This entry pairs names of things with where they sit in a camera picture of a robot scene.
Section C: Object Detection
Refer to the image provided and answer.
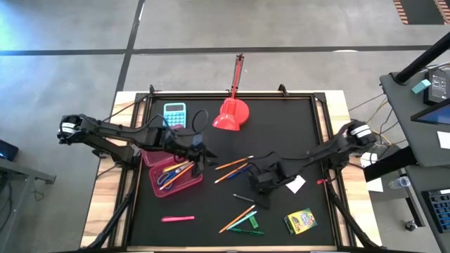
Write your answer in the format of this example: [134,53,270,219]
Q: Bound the black round pole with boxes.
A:
[392,31,450,86]

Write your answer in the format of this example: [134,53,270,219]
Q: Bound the black flat screen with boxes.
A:
[410,105,450,127]

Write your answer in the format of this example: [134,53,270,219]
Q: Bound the grey metal desk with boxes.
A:
[0,157,57,253]

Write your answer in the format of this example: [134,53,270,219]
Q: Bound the teal block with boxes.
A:
[411,79,432,95]

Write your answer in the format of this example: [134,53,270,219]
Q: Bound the blue handled scissors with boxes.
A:
[156,162,194,190]

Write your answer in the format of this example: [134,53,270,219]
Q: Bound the black table mat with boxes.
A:
[128,97,337,247]

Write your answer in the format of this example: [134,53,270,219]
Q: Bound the orange pencil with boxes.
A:
[158,162,195,191]
[218,204,257,234]
[162,160,191,174]
[214,155,255,171]
[214,162,249,185]

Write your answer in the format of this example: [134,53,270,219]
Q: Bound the red desk lamp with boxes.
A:
[212,97,250,132]

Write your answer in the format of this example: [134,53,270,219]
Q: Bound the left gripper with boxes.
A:
[162,126,221,167]

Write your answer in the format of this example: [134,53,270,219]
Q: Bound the white paper sheet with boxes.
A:
[365,177,385,193]
[437,130,450,150]
[359,153,378,168]

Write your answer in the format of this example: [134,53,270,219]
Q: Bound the clear water bottle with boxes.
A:
[387,176,411,190]

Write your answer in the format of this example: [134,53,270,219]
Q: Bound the yellow green crayon box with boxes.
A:
[283,207,319,235]

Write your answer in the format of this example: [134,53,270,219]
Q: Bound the dark electronic device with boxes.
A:
[0,139,20,162]

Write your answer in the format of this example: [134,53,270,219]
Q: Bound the black floor mat striped edges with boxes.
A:
[392,0,450,26]

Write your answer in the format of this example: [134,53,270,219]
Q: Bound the black power adapter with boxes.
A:
[423,68,450,106]

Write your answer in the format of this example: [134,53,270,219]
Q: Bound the grey side desk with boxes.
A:
[378,68,450,253]

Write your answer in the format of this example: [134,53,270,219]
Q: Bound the green pen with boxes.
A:
[230,227,265,236]

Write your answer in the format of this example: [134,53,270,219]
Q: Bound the black desk crossbar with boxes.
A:
[363,145,418,183]

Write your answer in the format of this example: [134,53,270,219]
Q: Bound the light teal pen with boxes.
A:
[226,210,258,231]

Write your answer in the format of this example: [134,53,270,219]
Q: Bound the pink plastic pencil box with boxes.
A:
[140,123,204,198]

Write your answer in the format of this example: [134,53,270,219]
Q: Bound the blue pen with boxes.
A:
[226,164,252,181]

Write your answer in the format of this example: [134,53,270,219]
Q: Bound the white sticky note pad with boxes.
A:
[285,174,307,195]

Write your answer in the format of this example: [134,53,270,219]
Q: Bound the pink highlighter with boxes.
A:
[160,215,196,223]

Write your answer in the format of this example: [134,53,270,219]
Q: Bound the black keyboard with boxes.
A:
[420,188,450,234]

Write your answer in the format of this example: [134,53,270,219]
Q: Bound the grey mechanical pencil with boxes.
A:
[232,193,255,203]

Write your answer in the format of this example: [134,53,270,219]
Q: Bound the teal calculator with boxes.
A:
[162,102,188,128]

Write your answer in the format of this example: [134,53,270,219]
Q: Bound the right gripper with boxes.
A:
[245,160,282,211]

